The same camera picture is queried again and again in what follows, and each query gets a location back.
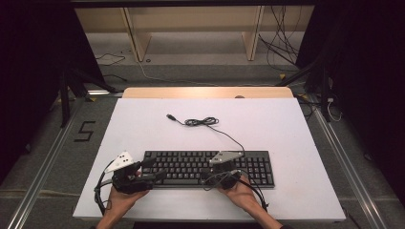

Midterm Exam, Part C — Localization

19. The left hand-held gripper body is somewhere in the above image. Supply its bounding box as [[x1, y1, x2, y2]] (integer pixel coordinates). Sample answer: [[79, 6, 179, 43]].
[[103, 150, 155, 196]]

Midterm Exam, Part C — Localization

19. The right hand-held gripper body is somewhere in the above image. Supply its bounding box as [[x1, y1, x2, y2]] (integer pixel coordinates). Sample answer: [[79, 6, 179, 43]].
[[202, 150, 245, 191]]

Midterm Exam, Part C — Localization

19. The black keyboard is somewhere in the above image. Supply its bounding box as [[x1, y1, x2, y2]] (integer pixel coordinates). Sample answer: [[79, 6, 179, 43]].
[[140, 150, 276, 190]]

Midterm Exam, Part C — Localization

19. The person's left hand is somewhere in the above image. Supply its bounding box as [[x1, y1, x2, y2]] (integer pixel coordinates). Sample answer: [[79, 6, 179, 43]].
[[105, 171, 150, 218]]

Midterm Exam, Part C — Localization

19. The person's right hand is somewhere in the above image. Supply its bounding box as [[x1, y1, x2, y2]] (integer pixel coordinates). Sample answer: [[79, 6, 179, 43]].
[[217, 183, 261, 212]]

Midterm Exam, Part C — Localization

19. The white board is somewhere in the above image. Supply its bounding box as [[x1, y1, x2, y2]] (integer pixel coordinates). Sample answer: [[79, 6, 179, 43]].
[[72, 96, 348, 223]]

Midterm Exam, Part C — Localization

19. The black metal stand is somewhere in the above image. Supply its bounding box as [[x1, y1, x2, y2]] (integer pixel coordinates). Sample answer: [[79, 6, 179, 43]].
[[274, 59, 332, 124], [57, 66, 119, 129]]

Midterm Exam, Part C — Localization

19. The wooden shelf unit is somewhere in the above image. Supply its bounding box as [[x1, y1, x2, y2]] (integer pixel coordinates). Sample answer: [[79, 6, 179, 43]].
[[74, 5, 315, 63]]

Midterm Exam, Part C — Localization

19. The dark curtain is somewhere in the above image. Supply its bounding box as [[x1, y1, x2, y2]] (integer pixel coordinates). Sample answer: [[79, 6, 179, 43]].
[[295, 0, 405, 205], [0, 0, 107, 186]]

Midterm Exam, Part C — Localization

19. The left hand-held gripper cable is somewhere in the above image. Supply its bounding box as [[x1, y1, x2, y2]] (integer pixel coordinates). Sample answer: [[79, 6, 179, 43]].
[[94, 160, 115, 217]]

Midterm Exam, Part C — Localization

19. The hand-held gripper cable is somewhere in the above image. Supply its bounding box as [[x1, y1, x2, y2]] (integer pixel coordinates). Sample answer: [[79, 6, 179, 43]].
[[94, 160, 115, 217], [202, 171, 270, 213]]

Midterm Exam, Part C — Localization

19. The right hand-held gripper cable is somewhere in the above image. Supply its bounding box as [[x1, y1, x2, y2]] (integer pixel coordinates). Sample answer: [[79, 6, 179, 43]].
[[202, 171, 270, 213]]

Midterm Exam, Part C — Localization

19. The black keyboard cable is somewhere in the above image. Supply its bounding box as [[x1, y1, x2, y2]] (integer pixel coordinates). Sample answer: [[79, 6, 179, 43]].
[[165, 113, 246, 153]]

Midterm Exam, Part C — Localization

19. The short metal rail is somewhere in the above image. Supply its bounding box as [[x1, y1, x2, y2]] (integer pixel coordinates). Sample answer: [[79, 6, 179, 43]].
[[87, 89, 124, 96]]

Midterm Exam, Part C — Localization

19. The white floor cable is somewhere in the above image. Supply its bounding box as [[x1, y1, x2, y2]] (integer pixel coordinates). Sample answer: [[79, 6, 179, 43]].
[[137, 60, 222, 88]]

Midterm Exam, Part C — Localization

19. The long metal floor rail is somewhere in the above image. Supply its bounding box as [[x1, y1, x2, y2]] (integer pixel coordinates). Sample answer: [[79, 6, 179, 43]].
[[5, 104, 84, 229], [309, 100, 389, 229]]

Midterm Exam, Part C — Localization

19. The black floor cable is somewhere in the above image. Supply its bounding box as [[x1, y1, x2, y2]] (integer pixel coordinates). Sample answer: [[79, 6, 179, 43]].
[[95, 52, 127, 67]]

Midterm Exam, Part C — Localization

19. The white cable with plug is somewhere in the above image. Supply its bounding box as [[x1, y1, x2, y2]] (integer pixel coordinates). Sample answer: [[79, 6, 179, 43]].
[[326, 96, 344, 123]]

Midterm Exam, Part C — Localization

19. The bundle of black cables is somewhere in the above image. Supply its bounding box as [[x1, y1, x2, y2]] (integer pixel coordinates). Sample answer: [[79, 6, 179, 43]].
[[257, 5, 308, 73]]

